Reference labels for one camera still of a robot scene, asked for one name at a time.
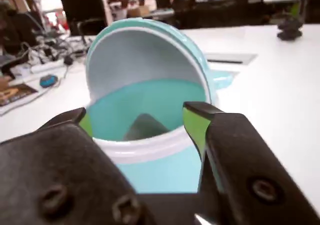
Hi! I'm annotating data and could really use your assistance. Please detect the white power strip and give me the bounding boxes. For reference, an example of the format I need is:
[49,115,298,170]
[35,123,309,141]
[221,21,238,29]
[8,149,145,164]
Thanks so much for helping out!
[29,58,65,74]

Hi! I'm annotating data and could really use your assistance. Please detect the black computer monitor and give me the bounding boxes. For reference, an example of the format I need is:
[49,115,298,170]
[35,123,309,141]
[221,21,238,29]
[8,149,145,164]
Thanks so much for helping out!
[59,0,108,37]

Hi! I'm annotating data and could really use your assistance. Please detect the blue computer mouse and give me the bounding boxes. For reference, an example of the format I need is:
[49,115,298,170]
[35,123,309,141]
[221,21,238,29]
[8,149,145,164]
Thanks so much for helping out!
[39,74,59,89]

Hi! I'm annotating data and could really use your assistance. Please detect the teal bin with lid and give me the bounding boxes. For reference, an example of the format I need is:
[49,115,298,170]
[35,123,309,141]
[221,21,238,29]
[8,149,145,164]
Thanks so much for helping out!
[84,18,241,195]

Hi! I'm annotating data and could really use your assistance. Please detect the metal table cable cover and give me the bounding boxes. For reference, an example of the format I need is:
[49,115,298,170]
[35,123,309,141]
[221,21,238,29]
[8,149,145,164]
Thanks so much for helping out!
[203,51,258,66]

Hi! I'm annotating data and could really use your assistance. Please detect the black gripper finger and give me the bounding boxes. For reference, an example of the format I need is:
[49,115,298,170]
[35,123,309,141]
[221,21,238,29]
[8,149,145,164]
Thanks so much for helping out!
[182,101,320,225]
[0,107,151,225]

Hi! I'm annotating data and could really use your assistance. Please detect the brown cardboard box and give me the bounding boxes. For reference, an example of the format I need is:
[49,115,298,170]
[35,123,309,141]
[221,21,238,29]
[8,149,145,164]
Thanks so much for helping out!
[128,4,151,18]

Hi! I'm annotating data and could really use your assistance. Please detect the dark printed magazine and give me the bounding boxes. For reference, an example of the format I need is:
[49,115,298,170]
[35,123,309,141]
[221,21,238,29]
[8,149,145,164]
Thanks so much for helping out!
[0,83,39,108]

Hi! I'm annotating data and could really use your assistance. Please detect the black lumpy table object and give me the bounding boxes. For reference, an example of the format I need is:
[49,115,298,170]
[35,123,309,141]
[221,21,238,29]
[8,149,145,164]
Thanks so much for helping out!
[276,14,305,41]

